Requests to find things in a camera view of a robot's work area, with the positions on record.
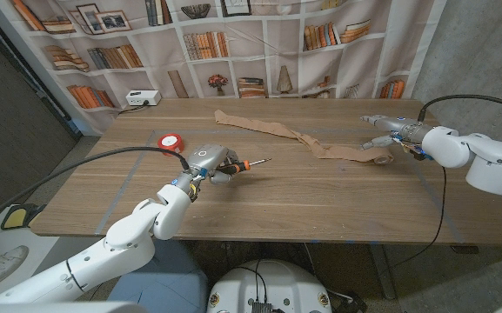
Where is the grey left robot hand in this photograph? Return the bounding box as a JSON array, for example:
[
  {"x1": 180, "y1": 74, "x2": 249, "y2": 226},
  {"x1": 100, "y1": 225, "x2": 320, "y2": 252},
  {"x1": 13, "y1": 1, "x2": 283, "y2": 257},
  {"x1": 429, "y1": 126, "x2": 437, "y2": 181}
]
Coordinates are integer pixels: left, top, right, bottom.
[{"x1": 171, "y1": 143, "x2": 241, "y2": 200}]

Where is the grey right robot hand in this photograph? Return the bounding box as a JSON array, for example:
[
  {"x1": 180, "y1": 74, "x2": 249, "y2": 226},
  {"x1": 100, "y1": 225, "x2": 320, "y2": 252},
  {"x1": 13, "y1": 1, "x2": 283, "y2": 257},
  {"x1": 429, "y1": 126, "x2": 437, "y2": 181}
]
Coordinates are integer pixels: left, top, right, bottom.
[{"x1": 360, "y1": 114, "x2": 425, "y2": 151}]

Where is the black orange screwdriver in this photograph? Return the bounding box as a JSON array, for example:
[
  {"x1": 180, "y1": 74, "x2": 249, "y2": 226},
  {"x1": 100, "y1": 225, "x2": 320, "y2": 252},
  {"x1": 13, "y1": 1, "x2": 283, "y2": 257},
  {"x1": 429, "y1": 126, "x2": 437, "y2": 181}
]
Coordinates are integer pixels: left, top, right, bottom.
[{"x1": 222, "y1": 157, "x2": 273, "y2": 175}]

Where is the beige nylon stocking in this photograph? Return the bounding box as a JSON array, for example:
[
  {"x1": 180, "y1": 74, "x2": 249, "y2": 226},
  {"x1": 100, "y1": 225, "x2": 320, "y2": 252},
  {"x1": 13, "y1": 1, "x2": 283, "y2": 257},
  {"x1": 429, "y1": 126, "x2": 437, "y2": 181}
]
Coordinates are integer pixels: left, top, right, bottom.
[{"x1": 214, "y1": 109, "x2": 395, "y2": 166}]

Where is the red tape roll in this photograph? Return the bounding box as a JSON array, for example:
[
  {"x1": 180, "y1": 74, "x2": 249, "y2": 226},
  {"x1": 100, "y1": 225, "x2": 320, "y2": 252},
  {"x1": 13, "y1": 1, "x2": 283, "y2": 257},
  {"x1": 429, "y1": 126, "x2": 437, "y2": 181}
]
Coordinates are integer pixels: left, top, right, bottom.
[{"x1": 157, "y1": 133, "x2": 185, "y2": 157}]

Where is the white power strip box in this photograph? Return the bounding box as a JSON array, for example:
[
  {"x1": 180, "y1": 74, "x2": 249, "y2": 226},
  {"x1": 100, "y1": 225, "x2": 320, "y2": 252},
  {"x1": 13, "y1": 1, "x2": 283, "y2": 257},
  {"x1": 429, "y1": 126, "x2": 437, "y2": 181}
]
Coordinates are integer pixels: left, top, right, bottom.
[{"x1": 125, "y1": 90, "x2": 163, "y2": 107}]

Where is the printed bookshelf backdrop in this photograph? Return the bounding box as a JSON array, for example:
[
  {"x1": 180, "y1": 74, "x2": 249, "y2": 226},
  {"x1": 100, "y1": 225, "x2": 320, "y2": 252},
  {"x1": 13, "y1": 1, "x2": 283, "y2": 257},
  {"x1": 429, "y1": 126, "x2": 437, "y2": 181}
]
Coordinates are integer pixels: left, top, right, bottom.
[{"x1": 0, "y1": 0, "x2": 448, "y2": 137}]

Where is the blue-grey base under table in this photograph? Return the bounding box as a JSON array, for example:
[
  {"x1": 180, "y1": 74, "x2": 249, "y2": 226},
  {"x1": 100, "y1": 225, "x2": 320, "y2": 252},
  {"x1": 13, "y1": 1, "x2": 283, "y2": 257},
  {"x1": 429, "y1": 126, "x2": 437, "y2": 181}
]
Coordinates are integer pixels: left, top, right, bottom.
[{"x1": 107, "y1": 239, "x2": 211, "y2": 313}]

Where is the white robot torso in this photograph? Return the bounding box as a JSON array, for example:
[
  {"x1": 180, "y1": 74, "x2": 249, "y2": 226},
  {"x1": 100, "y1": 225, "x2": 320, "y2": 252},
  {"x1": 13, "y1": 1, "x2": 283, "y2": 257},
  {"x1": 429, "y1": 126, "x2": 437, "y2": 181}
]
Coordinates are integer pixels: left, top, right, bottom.
[{"x1": 205, "y1": 259, "x2": 333, "y2": 313}]

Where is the grey table leg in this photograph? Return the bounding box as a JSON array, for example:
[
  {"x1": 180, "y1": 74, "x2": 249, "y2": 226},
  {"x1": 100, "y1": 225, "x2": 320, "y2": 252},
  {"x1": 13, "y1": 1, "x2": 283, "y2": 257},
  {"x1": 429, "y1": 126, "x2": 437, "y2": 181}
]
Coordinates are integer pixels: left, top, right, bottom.
[{"x1": 367, "y1": 243, "x2": 398, "y2": 300}]

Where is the black floor adapter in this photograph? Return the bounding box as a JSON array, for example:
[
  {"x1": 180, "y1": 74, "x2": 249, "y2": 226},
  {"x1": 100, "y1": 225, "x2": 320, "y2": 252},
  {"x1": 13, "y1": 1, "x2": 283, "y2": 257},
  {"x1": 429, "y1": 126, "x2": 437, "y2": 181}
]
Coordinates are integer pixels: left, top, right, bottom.
[{"x1": 331, "y1": 291, "x2": 369, "y2": 313}]

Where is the yellow black floor object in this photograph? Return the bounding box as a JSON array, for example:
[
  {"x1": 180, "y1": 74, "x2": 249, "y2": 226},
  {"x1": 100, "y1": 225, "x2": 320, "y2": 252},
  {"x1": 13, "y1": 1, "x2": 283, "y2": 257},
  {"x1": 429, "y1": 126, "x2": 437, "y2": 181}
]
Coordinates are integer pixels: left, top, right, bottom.
[{"x1": 0, "y1": 203, "x2": 47, "y2": 230}]

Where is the person in grey trousers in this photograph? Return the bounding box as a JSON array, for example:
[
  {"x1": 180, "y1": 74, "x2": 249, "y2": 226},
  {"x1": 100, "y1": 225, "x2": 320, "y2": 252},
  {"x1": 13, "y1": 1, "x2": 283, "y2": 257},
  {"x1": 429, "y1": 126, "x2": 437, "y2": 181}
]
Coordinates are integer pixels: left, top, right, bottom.
[{"x1": 0, "y1": 237, "x2": 30, "y2": 299}]

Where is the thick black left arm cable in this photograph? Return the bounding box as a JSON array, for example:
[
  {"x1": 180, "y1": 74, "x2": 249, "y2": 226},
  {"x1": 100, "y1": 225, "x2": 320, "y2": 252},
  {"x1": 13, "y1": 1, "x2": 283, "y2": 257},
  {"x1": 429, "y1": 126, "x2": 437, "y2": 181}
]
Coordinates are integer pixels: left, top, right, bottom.
[{"x1": 0, "y1": 146, "x2": 191, "y2": 230}]

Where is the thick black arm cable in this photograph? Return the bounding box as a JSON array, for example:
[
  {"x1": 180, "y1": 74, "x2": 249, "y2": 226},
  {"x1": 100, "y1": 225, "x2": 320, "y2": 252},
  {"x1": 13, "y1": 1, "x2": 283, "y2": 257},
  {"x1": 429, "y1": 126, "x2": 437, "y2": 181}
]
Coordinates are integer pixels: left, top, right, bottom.
[
  {"x1": 0, "y1": 146, "x2": 191, "y2": 230},
  {"x1": 416, "y1": 94, "x2": 502, "y2": 123}
]

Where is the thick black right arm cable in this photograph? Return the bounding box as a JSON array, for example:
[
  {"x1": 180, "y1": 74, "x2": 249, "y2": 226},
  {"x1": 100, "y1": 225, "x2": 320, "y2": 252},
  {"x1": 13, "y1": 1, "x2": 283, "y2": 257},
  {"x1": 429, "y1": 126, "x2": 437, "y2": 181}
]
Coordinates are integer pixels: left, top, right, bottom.
[{"x1": 416, "y1": 94, "x2": 502, "y2": 123}]

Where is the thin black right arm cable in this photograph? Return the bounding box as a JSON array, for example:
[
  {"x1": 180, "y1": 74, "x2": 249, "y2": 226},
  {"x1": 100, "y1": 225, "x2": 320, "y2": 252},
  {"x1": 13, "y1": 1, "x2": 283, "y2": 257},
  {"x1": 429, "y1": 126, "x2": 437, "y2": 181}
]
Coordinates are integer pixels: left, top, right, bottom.
[{"x1": 389, "y1": 167, "x2": 447, "y2": 269}]

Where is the black power strip cable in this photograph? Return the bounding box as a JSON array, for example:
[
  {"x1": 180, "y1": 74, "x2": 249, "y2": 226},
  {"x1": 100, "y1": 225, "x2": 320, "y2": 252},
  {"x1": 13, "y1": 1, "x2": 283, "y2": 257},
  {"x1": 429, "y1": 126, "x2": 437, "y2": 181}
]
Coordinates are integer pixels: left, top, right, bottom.
[{"x1": 117, "y1": 100, "x2": 151, "y2": 116}]

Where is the black torso cable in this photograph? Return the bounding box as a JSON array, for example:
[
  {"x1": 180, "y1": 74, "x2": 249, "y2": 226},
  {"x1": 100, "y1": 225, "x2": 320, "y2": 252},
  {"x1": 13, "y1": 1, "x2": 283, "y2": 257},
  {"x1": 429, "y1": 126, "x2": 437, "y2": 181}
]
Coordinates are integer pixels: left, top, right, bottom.
[{"x1": 232, "y1": 259, "x2": 269, "y2": 303}]

